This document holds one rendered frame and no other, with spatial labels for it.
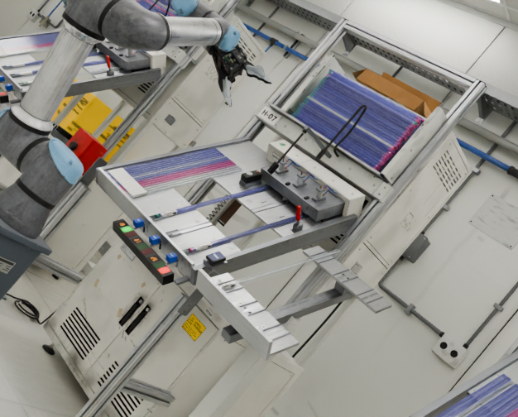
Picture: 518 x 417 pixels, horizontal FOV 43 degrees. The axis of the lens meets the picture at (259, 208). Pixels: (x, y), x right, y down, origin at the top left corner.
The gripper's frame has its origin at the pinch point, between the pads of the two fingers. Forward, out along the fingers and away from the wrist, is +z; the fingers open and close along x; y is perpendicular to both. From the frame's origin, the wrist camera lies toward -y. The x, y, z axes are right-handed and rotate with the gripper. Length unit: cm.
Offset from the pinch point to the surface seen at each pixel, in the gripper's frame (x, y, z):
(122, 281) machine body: -59, -82, 8
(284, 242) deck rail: -8, -37, 37
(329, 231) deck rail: 11, -47, 41
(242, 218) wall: 37, -259, -30
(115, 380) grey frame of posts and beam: -78, -34, 45
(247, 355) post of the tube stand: -42, -22, 62
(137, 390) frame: -74, -42, 51
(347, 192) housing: 26, -47, 32
